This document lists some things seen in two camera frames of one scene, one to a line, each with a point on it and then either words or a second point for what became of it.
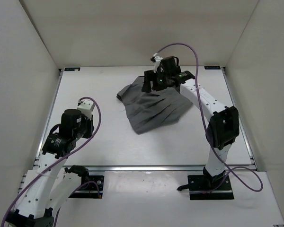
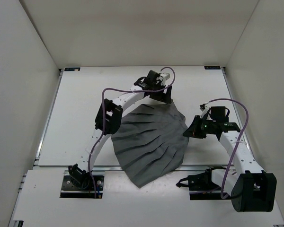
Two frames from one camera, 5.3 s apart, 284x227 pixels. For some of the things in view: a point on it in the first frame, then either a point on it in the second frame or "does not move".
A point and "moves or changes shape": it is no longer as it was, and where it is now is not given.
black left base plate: (92, 188) does not move
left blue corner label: (72, 69) does not move
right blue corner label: (212, 67) does not move
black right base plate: (220, 188) does not move
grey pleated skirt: (148, 111) moves or changes shape
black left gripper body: (86, 127) -> (158, 95)
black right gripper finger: (150, 75) -> (190, 131)
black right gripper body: (163, 80) -> (204, 127)
